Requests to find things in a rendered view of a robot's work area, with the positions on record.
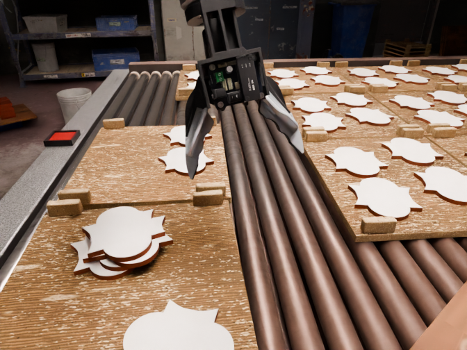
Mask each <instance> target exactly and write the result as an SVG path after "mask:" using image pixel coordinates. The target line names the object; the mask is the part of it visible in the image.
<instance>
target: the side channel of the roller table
mask: <svg viewBox="0 0 467 350"><path fill-rule="evenodd" d="M461 59H467V56H434V57H393V58H314V59H273V60H263V62H264V63H274V65H273V68H287V67H317V62H330V65H329V67H331V68H332V67H335V62H341V61H348V67H374V66H384V65H389V63H390V61H391V60H402V61H403V62H402V66H407V63H408V60H420V65H458V64H459V62H460V60H461ZM197 61H198V60H194V61H154V62H130V63H129V74H130V73H131V72H134V71H137V72H138V73H139V74H141V73H142V72H143V71H148V72H149V73H150V74H151V73H152V72H154V71H159V72H160V73H161V75H162V73H163V72H164V71H166V70H168V71H170V72H171V74H173V72H174V71H176V70H179V71H181V70H183V65H185V64H195V66H196V69H198V68H197Z"/></svg>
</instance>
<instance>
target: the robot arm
mask: <svg viewBox="0 0 467 350"><path fill-rule="evenodd" d="M179 1H180V5H181V8H182V9H183V10H184V11H185V12H184V13H185V16H186V22H187V25H189V26H204V30H203V31H202V37H203V43H204V51H205V56H206V59H205V60H198V61H197V68H198V72H199V76H198V78H197V81H196V85H195V89H194V90H193V91H192V93H191V94H190V96H189V97H188V100H187V104H186V111H185V119H186V137H185V141H186V167H187V170H188V174H189V177H190V179H192V180H193V179H194V177H195V174H196V171H197V168H198V165H199V155H200V153H201V152H202V150H203V148H204V138H205V136H206V135H207V134H208V133H209V132H210V131H211V129H212V127H213V124H214V121H213V119H212V117H211V116H210V115H209V113H208V109H209V108H211V106H210V104H212V105H214V106H215V107H216V110H219V109H220V110H221V111H224V110H225V108H226V107H227V106H231V105H235V104H238V103H242V104H243V105H244V106H247V105H248V101H253V100H255V101H259V107H258V112H259V113H260V114H261V115H262V116H263V117H264V118H266V119H270V120H272V121H273V122H274V123H275V125H276V127H277V130H278V131H279V132H281V133H283V134H284V135H285V136H286V138H287V140H288V143H289V144H290V145H291V146H292V147H294V148H295V149H296V150H297V151H298V152H300V153H301V154H303V153H304V146H303V141H302V136H301V133H300V130H299V129H298V127H299V125H298V123H297V122H296V121H295V119H294V117H293V115H292V113H291V111H290V110H289V109H288V108H287V106H286V103H285V101H284V97H283V94H282V93H281V90H280V88H279V86H278V85H277V83H276V82H275V81H274V80H273V79H272V78H271V77H269V76H266V74H265V67H264V63H263V56H262V53H261V48H260V47H259V48H255V49H250V50H246V49H245V47H243V46H242V42H241V36H240V32H239V28H238V22H237V19H236V18H237V17H239V16H241V15H242V14H244V13H245V11H246V9H245V3H244V0H179Z"/></svg>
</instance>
